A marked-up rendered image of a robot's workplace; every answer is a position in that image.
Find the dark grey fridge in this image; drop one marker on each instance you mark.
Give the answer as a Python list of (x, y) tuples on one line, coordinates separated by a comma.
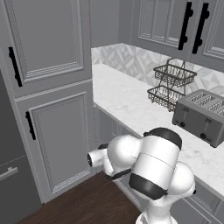
[(13, 163)]

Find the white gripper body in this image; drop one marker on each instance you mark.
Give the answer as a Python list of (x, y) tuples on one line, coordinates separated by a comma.
[(97, 158)]

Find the grey tall cupboard door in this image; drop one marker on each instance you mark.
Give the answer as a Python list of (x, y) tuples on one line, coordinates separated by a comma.
[(49, 35), (62, 140)]

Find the grey drawer front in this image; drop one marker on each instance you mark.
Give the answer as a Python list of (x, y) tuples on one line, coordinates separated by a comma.
[(106, 125), (208, 204)]

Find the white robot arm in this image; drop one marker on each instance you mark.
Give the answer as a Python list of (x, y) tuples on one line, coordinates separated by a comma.
[(157, 163)]

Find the grey four-slot toaster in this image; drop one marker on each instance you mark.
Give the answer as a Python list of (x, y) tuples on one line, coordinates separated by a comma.
[(198, 119)]

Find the grey wall cupboard door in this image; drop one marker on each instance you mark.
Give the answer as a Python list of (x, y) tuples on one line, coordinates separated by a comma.
[(215, 32), (159, 23)]

